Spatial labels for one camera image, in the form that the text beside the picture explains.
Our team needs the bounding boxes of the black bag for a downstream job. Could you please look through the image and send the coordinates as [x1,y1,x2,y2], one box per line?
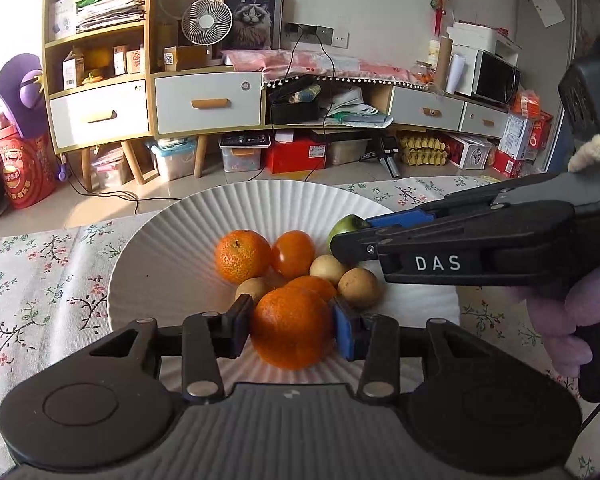
[269,77,326,125]

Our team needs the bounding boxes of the wooden shelf cabinet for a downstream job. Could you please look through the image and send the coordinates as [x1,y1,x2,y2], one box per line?
[42,0,267,192]

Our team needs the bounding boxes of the beige longan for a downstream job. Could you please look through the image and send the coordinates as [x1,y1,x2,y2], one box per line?
[235,276,276,306]
[309,254,348,287]
[336,266,381,310]

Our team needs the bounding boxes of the red printed bucket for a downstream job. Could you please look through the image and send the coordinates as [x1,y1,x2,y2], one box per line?
[0,127,59,211]

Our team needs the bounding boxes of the white drawer with round lock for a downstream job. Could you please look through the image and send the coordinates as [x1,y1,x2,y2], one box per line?
[153,72,263,135]

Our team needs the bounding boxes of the black handheld device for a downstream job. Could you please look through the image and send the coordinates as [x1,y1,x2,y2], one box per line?
[359,135,404,179]

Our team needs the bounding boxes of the grey refrigerator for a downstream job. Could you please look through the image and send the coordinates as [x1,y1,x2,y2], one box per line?
[515,0,594,177]

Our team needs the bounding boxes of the orange tomato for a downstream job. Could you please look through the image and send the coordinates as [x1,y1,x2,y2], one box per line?
[271,230,316,279]

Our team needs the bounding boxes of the clear storage box pink contents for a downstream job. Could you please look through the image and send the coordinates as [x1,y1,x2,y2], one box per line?
[91,144,134,189]

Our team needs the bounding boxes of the cardboard tube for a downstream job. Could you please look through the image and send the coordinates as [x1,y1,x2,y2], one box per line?
[432,37,454,94]

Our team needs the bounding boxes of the wall power socket strip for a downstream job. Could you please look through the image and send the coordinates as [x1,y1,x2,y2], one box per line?
[285,22,350,49]

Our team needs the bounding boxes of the wooden low cabinet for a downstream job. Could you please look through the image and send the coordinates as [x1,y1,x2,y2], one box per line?
[262,77,511,142]

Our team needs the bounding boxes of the white and red box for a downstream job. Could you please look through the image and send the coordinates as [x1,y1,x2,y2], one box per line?
[445,132,494,170]

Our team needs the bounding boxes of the black microwave oven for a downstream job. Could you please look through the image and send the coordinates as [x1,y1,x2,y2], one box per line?
[472,50,522,106]

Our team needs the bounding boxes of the clear storage box blue lid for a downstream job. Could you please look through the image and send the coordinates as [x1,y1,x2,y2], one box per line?
[147,137,199,182]

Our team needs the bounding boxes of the red small box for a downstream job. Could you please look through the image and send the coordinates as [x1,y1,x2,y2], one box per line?
[492,150,524,179]

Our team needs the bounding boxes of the wide white low drawer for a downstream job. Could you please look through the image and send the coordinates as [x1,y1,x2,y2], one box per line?
[390,87,465,129]

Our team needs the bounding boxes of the pink cloth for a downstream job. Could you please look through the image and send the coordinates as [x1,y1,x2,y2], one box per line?
[224,49,437,87]

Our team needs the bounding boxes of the floral tablecloth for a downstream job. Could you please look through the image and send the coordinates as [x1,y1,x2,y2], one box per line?
[0,175,600,480]

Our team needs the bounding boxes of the yellow egg carton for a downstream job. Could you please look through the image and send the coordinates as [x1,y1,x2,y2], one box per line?
[397,132,451,166]

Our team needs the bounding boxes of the white flat boxes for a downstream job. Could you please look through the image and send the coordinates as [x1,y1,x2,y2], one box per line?
[447,22,519,54]

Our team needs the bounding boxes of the small white desk fan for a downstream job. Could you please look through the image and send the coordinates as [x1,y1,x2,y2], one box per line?
[181,0,233,61]

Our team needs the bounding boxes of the person's right forearm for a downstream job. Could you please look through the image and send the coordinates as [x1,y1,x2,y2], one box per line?
[567,132,600,173]

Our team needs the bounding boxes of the white ribbed plate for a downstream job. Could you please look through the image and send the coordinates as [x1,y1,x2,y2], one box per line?
[107,180,461,393]

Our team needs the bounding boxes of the red flat box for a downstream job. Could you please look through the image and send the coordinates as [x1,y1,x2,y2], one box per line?
[265,140,327,175]

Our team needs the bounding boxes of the pile of papers and cloth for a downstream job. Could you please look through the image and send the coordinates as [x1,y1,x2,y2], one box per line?
[325,87,395,129]

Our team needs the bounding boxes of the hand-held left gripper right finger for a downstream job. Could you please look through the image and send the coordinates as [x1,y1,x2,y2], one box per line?
[331,296,498,406]

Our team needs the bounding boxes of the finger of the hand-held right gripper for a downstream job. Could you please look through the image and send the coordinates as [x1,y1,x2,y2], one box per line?
[329,219,436,267]
[367,172,576,230]

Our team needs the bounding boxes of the green tomato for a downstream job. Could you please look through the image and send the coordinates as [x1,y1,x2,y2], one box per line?
[327,215,371,253]

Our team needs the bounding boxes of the framed cat picture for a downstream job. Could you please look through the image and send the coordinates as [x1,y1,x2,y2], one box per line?
[214,0,286,59]

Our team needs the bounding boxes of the narrow white low drawer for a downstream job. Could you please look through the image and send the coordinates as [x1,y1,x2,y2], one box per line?
[459,103,510,139]

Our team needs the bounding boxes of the glass jar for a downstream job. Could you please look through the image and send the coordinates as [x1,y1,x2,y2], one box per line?
[413,60,436,86]

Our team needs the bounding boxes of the brown cardboard box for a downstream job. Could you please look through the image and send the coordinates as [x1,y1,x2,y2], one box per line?
[163,46,212,72]

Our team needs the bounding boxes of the white milk carton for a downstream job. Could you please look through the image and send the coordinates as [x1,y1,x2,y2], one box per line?
[62,47,85,92]

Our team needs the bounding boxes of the white paper roll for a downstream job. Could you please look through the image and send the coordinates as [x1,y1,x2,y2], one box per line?
[447,55,469,96]

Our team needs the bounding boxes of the person's right hand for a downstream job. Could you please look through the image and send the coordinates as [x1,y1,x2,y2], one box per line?
[526,262,600,378]

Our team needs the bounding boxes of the white shelf box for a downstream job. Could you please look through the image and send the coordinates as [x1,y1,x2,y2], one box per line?
[53,0,79,40]

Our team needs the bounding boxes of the clear storage box black lid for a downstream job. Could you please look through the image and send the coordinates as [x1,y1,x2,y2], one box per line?
[219,132,271,174]

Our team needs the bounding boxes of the orange and white box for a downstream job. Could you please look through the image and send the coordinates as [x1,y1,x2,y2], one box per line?
[497,110,554,161]

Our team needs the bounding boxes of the clear plain storage box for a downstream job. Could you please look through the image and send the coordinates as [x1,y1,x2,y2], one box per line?
[325,137,371,166]

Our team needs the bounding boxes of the orange mandarin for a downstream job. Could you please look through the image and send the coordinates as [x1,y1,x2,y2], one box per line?
[215,229,272,285]
[282,275,337,303]
[250,287,337,371]

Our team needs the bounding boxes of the white drawer with slot handle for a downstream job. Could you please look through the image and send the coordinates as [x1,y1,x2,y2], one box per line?
[49,80,149,147]

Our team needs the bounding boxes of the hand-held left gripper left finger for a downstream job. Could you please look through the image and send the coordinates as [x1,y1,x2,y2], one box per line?
[87,294,254,406]

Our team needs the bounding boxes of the stack of papers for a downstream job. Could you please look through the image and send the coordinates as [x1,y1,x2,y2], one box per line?
[75,0,146,34]

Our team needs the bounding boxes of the white paper note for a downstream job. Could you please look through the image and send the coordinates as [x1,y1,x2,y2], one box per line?
[524,0,566,29]

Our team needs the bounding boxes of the purple plush toy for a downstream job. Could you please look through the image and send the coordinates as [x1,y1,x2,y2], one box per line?
[0,54,45,137]

